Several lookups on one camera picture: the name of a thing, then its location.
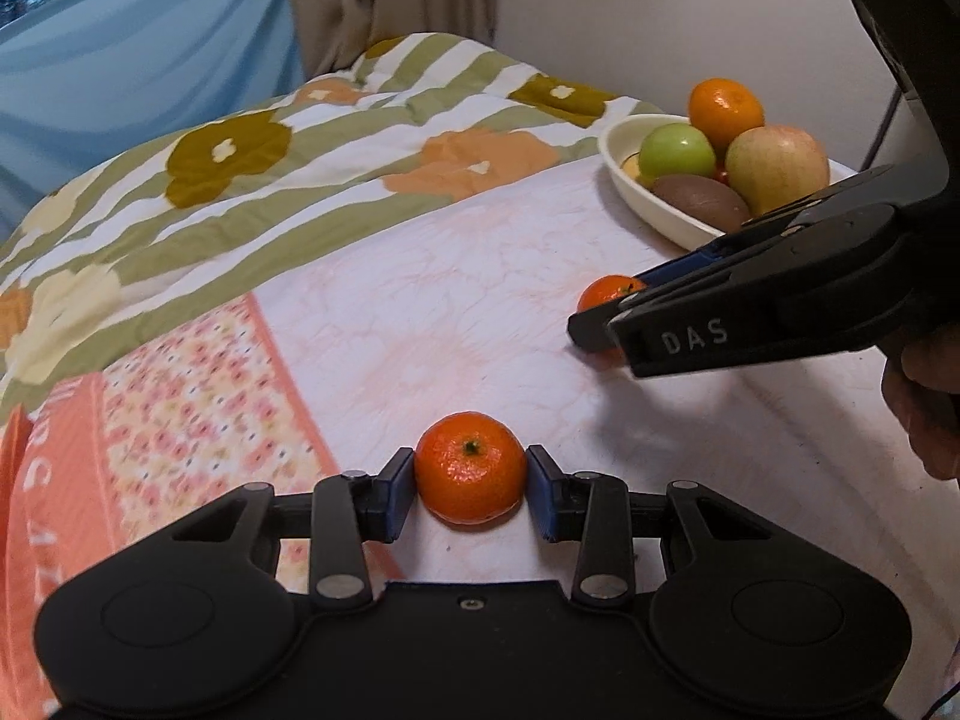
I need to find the striped floral quilt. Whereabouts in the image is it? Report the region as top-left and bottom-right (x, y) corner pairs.
(0, 32), (667, 425)

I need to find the blue cloth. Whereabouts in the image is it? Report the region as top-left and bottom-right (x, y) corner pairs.
(0, 0), (310, 220)

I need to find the brown kiwi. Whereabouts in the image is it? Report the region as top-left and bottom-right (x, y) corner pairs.
(651, 174), (753, 234)

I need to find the black cable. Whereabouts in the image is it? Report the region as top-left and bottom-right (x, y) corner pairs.
(861, 81), (902, 175)

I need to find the green apple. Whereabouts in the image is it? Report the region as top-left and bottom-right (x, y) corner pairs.
(638, 124), (718, 183)

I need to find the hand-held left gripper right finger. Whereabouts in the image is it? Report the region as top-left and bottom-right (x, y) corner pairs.
(525, 444), (775, 606)

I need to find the red yellow apple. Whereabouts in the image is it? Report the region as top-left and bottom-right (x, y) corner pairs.
(724, 125), (831, 218)

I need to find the cream bowl with yellow print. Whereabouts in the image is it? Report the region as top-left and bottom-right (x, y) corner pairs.
(598, 114), (857, 253)

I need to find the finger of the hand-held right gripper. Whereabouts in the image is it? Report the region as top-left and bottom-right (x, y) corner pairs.
(566, 236), (790, 381)
(637, 163), (898, 290)

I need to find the small mandarin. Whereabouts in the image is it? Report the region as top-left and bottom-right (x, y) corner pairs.
(576, 274), (647, 358)
(414, 411), (528, 526)

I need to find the person's right hand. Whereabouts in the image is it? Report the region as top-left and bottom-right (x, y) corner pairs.
(879, 315), (960, 482)

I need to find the pink floral bed sheet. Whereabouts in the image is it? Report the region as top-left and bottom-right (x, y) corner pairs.
(0, 112), (960, 720)

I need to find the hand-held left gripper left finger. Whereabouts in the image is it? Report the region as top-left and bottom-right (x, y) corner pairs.
(169, 446), (419, 611)

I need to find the large orange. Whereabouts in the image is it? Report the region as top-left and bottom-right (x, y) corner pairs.
(688, 78), (767, 155)

